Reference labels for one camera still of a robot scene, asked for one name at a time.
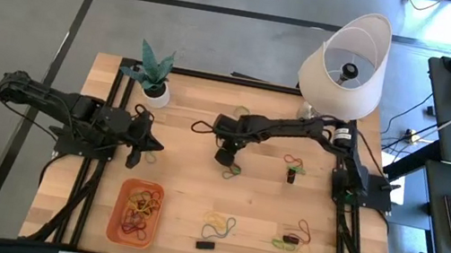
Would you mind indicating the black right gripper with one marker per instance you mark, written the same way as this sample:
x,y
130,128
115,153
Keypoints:
x,y
229,129

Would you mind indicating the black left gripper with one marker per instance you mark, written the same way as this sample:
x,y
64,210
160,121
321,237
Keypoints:
x,y
135,135

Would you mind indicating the rubber bands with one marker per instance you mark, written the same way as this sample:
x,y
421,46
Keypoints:
x,y
232,225
286,156
137,198
309,237

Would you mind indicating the small wide black rubber band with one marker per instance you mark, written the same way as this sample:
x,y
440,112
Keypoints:
x,y
290,239
291,178

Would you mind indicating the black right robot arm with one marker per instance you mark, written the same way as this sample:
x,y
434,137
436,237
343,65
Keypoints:
x,y
289,127

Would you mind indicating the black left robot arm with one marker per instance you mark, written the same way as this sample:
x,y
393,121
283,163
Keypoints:
x,y
53,97

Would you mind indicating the orange plastic bin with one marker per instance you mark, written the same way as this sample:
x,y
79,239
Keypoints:
x,y
110,235

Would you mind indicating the green plant in white pot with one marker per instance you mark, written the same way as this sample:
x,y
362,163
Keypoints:
x,y
156,97

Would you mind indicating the white shade silver table lamp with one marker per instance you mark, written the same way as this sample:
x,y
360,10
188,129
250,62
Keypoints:
x,y
330,97

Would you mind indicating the small black clip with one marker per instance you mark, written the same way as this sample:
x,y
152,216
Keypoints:
x,y
205,245

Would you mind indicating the floor power plug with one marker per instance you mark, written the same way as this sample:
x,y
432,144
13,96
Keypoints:
x,y
410,136

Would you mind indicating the black aluminium table frame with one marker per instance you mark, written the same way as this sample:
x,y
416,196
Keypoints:
x,y
215,77

